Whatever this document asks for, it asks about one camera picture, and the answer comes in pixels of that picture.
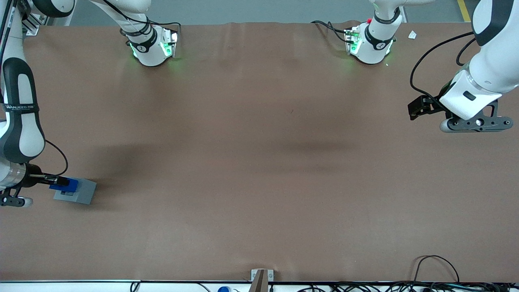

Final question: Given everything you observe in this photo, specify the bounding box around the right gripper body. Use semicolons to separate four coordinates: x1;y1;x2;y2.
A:
24;164;42;188

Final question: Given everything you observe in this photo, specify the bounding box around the blue plastic part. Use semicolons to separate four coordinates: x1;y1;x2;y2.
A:
49;178;79;193

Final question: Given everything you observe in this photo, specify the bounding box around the gray base block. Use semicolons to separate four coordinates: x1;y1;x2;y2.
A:
53;178;97;206

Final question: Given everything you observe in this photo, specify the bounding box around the brown table mat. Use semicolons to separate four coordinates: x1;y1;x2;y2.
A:
0;20;519;283

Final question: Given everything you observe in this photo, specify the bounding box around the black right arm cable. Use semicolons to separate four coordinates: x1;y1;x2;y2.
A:
0;0;69;180

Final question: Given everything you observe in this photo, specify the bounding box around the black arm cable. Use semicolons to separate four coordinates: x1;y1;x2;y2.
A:
0;0;69;180
410;32;479;107

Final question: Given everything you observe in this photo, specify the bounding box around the black left wrist camera bracket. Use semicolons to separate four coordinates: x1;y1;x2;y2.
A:
440;100;514;133

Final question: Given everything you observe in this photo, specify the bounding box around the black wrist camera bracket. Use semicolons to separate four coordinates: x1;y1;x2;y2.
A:
0;186;33;208
440;100;514;133

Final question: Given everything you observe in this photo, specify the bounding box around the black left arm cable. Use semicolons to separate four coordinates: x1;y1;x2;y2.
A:
410;32;479;107

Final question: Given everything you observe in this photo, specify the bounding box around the black right wrist camera bracket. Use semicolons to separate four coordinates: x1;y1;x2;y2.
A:
0;186;33;208

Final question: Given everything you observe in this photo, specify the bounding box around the black left base cable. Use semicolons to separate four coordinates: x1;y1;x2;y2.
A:
311;20;350;43

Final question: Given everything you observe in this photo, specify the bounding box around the black base cable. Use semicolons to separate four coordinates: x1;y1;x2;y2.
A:
101;0;182;32
311;20;350;43

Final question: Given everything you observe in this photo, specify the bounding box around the black looping cable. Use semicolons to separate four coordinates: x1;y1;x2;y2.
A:
413;255;460;284

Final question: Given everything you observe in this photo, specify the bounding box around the aluminium frame profile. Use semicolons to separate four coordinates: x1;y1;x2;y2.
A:
21;11;42;37

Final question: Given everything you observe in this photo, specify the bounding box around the black cable bundle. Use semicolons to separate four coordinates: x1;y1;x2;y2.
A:
298;281;519;292

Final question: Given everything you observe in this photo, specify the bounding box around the black right base cable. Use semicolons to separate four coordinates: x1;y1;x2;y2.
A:
101;0;182;32

